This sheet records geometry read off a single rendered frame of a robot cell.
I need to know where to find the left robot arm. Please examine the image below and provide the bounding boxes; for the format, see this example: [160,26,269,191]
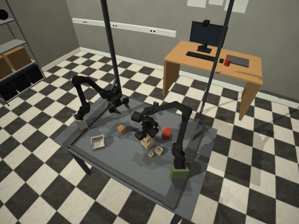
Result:
[131,101,192,169]

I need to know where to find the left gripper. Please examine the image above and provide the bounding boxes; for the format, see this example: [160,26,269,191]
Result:
[135,120,159,140]

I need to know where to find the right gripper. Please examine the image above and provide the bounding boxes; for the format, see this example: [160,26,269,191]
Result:
[108,97,130,114]

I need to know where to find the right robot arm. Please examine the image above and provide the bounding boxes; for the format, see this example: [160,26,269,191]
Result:
[71,75,122,120]

